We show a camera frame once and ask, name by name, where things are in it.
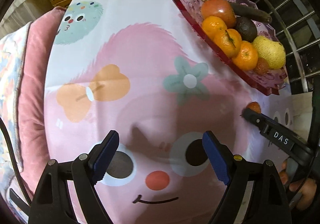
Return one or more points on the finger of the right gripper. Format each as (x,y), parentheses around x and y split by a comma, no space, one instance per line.
(258,119)

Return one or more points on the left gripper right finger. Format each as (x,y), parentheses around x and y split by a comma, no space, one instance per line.
(254,192)

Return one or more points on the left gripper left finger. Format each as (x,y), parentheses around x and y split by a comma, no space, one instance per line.
(52,201)

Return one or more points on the red lychee with stem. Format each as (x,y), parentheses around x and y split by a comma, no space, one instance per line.
(262,67)

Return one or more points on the yellow pear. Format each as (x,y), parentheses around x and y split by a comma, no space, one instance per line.
(272,51)

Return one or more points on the large tangerine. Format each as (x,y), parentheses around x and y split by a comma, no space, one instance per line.
(229,41)

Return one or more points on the dark avocado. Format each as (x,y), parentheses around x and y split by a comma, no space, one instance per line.
(246,28)

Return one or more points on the orange tangerine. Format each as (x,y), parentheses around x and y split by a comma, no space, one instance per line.
(213,25)

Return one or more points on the blackened banana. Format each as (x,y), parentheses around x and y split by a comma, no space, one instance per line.
(251,13)

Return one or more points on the red apple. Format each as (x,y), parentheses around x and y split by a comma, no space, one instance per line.
(221,9)

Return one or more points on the person's hand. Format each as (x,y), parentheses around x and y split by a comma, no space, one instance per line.
(307,188)

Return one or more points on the white floral curtain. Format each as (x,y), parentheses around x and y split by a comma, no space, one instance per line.
(301,112)

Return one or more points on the metal window grille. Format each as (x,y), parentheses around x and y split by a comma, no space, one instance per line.
(297,28)

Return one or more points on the cartoon printed tablecloth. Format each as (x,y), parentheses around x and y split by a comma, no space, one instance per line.
(138,67)

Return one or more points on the floral quilt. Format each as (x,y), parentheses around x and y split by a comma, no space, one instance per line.
(13,49)

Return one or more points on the white lace cover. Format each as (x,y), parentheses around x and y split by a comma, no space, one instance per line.
(21,12)

